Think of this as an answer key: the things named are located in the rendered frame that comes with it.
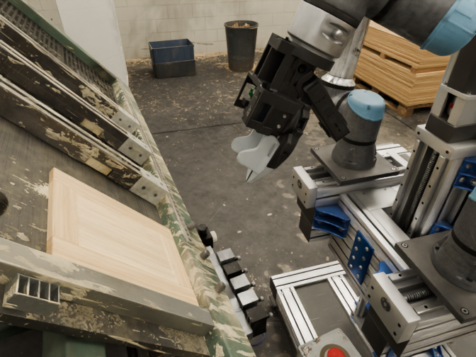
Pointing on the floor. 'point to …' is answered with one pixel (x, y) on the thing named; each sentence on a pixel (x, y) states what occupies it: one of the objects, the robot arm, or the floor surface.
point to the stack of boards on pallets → (399, 70)
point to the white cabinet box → (95, 32)
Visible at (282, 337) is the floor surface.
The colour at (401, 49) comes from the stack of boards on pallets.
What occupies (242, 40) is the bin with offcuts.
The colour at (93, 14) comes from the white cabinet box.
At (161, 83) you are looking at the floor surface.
